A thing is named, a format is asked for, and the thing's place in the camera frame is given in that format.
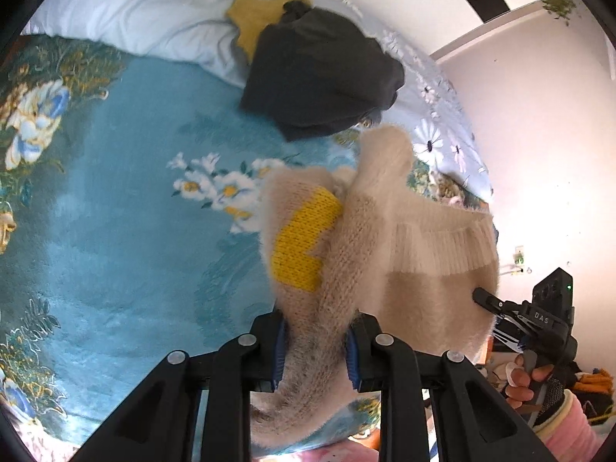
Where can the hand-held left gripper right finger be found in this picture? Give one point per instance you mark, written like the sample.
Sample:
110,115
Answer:
353,351

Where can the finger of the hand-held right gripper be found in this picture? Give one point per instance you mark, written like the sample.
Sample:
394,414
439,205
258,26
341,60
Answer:
495,304

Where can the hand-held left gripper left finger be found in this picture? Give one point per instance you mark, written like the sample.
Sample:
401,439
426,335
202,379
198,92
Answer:
281,346

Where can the beige fuzzy knit sweater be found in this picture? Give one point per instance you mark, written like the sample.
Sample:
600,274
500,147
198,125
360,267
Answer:
385,260

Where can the person's right hand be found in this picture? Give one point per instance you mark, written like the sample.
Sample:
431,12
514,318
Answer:
524,380

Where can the blue floral blanket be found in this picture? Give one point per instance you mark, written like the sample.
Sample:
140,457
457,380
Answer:
120,211

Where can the black folded garment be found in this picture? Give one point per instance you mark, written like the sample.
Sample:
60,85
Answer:
320,72

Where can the yellow garment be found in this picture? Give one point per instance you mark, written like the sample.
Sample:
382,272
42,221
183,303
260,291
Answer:
257,19

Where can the wall socket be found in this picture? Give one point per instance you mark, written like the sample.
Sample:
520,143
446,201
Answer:
519,256

